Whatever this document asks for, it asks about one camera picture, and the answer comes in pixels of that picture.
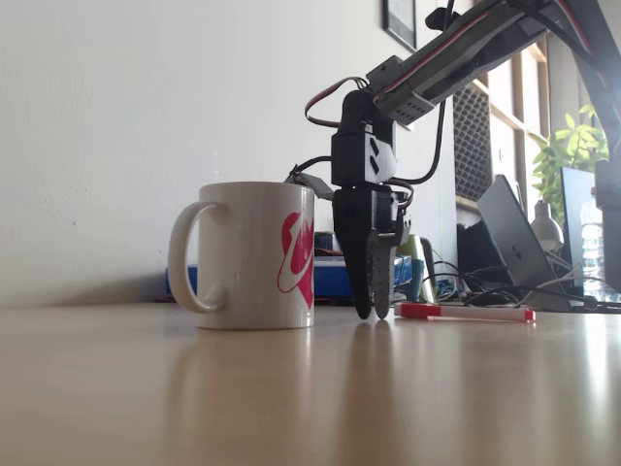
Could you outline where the black monitor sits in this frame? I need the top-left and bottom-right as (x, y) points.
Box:
(560, 166), (604, 298)

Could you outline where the grey laptop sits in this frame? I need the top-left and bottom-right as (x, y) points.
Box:
(476, 174), (574, 313)

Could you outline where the blue flat box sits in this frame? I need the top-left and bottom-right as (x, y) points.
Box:
(164, 255), (413, 298)

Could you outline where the dark honeycomb panel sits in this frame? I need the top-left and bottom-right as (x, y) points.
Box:
(452, 81), (494, 201)

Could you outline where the red white black servo cable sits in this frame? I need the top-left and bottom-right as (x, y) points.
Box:
(304, 76), (371, 128)

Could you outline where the green potted plant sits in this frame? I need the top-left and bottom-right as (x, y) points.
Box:
(528, 99), (610, 224)

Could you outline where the white pen with red cap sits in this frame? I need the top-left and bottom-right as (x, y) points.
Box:
(393, 301), (538, 324)

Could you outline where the white mug with pink logo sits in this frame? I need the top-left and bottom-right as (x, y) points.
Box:
(167, 182), (316, 331)

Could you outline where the black picture frame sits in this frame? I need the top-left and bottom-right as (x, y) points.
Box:
(381, 0), (418, 53)

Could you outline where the black camera cable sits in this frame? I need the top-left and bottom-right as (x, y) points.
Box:
(407, 0), (457, 184)

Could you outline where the green mug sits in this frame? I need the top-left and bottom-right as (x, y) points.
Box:
(395, 235), (436, 303)

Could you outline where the grey camera mount with camera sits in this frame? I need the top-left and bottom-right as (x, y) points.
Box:
(283, 164), (336, 201)

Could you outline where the white desk lamp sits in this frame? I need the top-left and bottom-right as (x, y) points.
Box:
(529, 200), (567, 254)

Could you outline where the clear water bottle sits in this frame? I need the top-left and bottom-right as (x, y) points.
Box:
(579, 203), (607, 293)

